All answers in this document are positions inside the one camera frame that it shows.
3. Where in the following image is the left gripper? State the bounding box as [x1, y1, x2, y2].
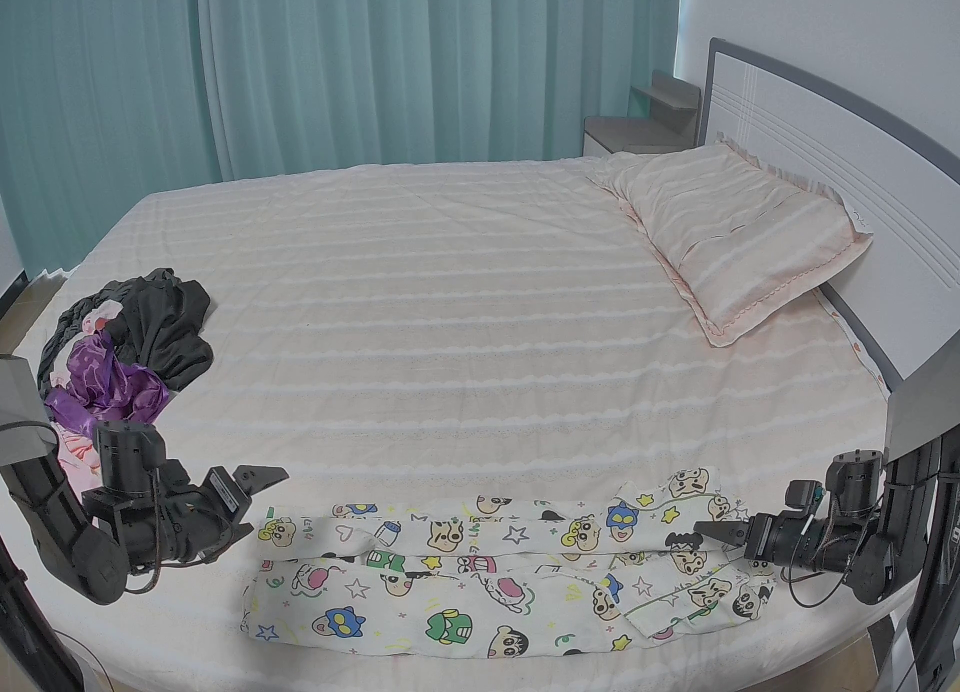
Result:
[159, 461, 291, 567]

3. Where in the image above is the blue-green curtain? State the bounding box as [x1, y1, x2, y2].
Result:
[0, 0, 685, 279]

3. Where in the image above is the white printed pyjama top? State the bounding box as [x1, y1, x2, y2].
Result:
[238, 465, 778, 658]

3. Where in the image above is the pale pink pillow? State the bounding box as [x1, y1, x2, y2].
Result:
[585, 136, 876, 349]

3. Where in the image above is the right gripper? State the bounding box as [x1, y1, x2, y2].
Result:
[693, 512, 824, 572]

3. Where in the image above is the black cable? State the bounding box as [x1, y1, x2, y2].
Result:
[123, 557, 165, 596]
[778, 567, 852, 609]

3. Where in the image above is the pile of clothes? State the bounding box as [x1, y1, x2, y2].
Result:
[37, 267, 219, 496]

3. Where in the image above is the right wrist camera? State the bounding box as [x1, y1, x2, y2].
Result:
[783, 480, 824, 521]

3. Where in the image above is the bed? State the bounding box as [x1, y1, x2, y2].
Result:
[0, 36, 960, 692]

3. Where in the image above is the grey white bedside table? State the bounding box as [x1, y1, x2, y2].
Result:
[583, 70, 702, 156]

